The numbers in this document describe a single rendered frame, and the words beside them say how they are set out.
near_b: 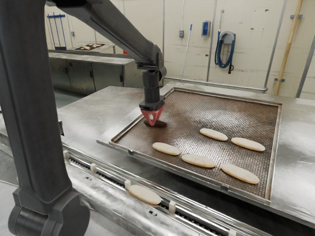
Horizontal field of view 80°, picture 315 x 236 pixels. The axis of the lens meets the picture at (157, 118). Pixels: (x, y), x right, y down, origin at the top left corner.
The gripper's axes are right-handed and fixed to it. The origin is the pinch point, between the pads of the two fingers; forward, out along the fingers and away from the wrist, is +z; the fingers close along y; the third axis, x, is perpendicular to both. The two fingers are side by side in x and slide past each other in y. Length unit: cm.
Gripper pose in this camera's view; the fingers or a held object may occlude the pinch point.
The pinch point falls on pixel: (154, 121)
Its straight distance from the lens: 74.3
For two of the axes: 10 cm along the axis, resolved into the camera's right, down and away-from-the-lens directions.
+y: 4.0, -4.6, 7.9
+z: 0.6, 8.8, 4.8
